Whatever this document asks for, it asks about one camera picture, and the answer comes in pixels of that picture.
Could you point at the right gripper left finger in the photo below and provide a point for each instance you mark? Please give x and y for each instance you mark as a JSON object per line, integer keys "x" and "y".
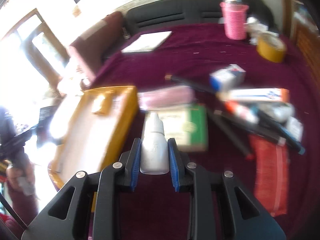
{"x": 87, "y": 205}

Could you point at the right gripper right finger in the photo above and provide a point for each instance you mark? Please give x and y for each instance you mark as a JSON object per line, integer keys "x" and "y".
{"x": 220, "y": 205}

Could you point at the red snack packet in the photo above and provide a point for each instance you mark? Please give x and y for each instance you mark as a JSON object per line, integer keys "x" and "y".
{"x": 272, "y": 174}

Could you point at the black marker pen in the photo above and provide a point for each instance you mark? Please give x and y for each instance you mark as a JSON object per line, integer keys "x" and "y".
{"x": 251, "y": 128}

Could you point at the black marker teal cap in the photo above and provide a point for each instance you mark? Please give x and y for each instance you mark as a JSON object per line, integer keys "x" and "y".
{"x": 281, "y": 130}

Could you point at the white dropper bottle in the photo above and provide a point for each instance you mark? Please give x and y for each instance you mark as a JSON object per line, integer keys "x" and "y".
{"x": 154, "y": 153}

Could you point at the white charger plug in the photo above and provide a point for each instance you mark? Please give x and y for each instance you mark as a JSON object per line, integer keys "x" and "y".
{"x": 295, "y": 128}

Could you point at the black marker red cap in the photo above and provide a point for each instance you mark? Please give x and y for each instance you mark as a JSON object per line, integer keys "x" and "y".
{"x": 226, "y": 130}

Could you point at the white green medicine box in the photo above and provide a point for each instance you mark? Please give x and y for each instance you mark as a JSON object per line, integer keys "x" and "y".
{"x": 187, "y": 124}

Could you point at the white pill bottle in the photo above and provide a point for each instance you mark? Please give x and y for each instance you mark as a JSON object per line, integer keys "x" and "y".
{"x": 278, "y": 111}

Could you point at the long white ointment box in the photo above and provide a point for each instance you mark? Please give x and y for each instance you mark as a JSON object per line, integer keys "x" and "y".
{"x": 256, "y": 95}

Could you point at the blue white small box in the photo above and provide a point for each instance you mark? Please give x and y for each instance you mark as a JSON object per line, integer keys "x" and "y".
{"x": 227, "y": 78}

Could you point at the black marker orange cap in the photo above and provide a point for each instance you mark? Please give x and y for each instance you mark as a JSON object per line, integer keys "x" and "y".
{"x": 197, "y": 86}

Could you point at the yellow taped foam box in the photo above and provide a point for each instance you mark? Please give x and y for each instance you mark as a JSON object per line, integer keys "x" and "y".
{"x": 90, "y": 130}

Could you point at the pink zipper pouch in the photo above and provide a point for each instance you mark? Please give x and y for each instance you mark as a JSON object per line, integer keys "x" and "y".
{"x": 165, "y": 97}

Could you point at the maroon armchair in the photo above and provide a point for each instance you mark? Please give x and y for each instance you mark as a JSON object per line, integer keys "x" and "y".
{"x": 90, "y": 50}

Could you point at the yellow tape roll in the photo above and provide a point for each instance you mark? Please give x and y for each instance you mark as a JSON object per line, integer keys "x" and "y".
{"x": 271, "y": 48}

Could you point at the white paper booklet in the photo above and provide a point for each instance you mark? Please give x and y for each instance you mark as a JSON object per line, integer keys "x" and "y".
{"x": 147, "y": 42}

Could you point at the crumpled white tissue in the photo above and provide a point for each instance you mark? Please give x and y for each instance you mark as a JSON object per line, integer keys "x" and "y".
{"x": 254, "y": 28}

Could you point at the wooden cabinet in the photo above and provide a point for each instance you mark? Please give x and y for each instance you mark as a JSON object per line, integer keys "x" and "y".
{"x": 301, "y": 25}

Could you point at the pink knit covered bottle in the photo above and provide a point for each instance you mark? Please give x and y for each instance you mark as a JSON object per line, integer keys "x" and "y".
{"x": 234, "y": 14}

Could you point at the black sofa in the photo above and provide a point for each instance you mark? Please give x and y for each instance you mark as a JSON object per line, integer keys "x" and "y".
{"x": 169, "y": 13}

